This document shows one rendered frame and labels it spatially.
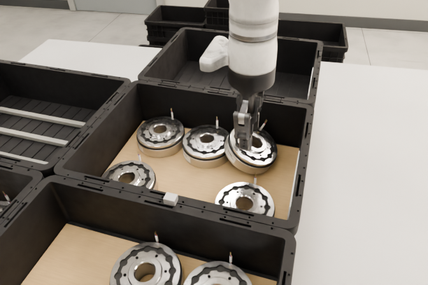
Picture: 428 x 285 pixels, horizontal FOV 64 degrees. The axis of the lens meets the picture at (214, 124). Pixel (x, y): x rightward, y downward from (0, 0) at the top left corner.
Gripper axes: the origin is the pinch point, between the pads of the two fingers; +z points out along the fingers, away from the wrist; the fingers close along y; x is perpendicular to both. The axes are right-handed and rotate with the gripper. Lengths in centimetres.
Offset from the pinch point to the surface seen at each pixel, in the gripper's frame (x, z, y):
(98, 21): 205, 92, 235
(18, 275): 27.6, 7.7, -31.8
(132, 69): 55, 23, 50
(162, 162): 17.3, 9.6, -2.9
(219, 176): 4.9, 9.7, -3.4
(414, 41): -88, 94, 263
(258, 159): -2.0, 6.0, -0.5
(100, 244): 19.4, 9.5, -23.1
